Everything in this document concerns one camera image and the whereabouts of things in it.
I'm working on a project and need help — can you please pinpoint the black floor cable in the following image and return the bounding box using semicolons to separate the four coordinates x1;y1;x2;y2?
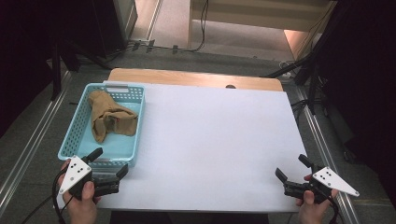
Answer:
106;38;190;61

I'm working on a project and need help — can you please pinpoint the black hanging cable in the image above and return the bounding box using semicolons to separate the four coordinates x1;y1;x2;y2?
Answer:
186;0;210;53

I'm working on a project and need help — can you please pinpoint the person's left hand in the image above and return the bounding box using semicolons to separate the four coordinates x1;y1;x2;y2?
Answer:
57;159;102;224

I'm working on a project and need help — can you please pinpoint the beige wooden furniture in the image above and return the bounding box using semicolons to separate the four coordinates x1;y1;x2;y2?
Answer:
186;0;339;61

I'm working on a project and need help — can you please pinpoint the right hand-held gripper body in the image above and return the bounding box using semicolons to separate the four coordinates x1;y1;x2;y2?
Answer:
283;166;361;205

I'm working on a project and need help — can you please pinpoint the wooden table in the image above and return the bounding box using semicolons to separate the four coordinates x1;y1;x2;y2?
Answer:
106;67;284;92

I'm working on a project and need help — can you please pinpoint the black metal stand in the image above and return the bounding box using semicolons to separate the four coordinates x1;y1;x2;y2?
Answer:
261;52;329;116

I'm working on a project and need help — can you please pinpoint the light blue plastic basket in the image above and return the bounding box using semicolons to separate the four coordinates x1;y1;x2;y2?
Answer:
57;82;147;168

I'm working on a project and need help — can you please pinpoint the dark cabinet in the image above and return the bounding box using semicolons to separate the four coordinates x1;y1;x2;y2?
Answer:
92;0;139;59

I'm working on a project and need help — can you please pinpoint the dark curtain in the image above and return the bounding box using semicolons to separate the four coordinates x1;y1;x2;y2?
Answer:
311;0;396;210
0;0;97;138

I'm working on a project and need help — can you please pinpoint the white sheet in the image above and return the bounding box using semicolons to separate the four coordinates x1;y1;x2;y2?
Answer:
57;80;313;214

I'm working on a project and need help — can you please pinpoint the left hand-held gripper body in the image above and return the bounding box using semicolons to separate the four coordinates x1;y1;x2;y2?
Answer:
58;155;121;201

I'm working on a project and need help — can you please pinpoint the tan cloth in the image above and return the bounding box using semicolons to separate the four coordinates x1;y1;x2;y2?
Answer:
88;90;139;144

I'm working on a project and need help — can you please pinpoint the white cable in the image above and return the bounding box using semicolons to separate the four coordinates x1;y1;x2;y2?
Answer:
278;59;295;79

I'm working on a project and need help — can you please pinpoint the person's right hand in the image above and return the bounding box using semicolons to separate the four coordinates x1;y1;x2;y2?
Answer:
295;174;340;224

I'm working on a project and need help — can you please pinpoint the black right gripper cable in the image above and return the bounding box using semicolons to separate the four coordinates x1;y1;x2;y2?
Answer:
326;192;341;224

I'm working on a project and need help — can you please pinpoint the aluminium frame rail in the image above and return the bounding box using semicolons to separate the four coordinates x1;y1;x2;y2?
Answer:
0;71;73;217
293;85;362;224

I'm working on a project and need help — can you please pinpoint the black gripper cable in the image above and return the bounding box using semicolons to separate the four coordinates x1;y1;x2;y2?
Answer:
21;167;75;224
326;192;341;224

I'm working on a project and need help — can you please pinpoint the black tripod stand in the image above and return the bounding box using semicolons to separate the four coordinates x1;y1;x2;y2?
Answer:
49;36;114;102

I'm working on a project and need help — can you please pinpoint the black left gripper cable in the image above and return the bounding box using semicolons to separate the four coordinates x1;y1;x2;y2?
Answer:
21;167;75;224

